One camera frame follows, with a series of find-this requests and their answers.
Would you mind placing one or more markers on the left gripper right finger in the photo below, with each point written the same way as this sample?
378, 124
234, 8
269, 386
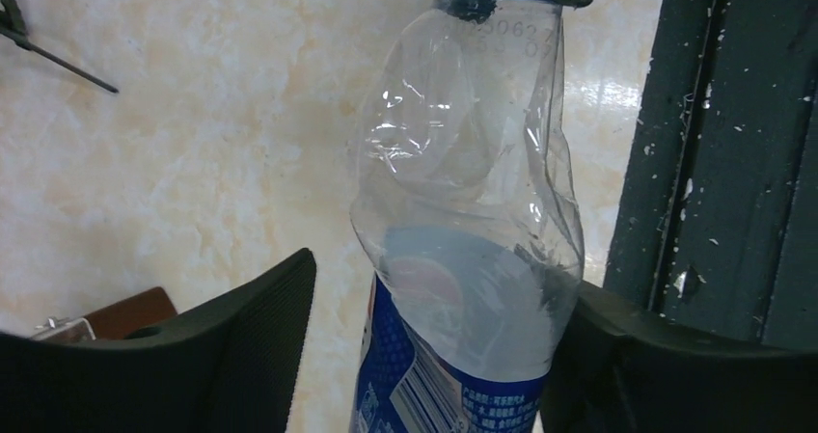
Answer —
620, 368

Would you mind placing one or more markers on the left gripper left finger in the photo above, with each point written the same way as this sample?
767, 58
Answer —
228, 365

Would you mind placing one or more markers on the clear Pepsi plastic bottle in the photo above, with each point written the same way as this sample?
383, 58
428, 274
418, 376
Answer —
466, 209

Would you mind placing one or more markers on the brown wooden metronome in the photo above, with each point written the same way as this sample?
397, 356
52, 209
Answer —
112, 322

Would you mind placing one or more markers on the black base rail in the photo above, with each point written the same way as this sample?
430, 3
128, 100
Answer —
717, 224

